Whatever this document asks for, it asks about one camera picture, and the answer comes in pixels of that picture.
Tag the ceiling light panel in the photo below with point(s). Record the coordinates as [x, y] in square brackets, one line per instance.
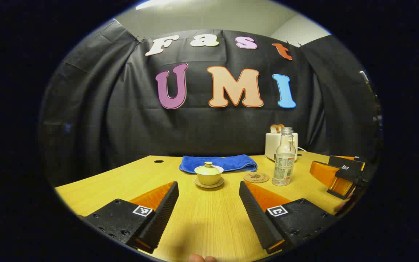
[155, 3]

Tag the round cork coaster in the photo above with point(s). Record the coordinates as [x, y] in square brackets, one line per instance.
[256, 177]

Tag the cream saucer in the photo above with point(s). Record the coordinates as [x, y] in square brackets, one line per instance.
[209, 186]

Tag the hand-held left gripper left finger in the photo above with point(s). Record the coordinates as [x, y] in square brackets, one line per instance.
[164, 214]

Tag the blue towel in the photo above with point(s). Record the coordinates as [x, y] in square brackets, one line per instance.
[238, 163]

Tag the toast bread slice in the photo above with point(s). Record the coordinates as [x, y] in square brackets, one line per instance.
[273, 128]
[281, 128]

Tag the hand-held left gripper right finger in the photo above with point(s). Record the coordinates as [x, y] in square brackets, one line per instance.
[255, 214]

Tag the clear water bottle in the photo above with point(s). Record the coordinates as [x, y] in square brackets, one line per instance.
[284, 167]

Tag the white toaster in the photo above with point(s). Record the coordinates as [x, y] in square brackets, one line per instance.
[269, 145]

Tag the cream teacup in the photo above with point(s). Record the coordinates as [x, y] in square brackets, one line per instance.
[208, 179]

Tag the black backdrop cloth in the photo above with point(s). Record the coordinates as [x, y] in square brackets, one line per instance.
[122, 127]

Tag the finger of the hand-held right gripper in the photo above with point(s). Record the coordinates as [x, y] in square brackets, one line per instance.
[347, 174]
[340, 161]

